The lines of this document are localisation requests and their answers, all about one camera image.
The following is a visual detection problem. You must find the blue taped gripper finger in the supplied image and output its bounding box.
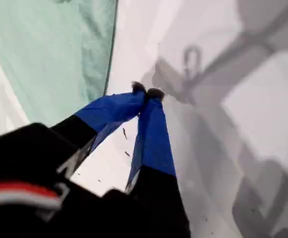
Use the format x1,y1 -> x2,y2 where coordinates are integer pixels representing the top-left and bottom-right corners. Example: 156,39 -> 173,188
124,87 -> 192,238
51,80 -> 147,179

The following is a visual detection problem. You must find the pale green T-shirt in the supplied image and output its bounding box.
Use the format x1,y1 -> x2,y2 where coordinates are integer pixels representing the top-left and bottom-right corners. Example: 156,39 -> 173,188
0,0 -> 119,125

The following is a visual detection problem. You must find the red white servo wire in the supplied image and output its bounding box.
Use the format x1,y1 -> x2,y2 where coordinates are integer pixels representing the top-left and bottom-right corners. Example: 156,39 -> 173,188
0,181 -> 62,208

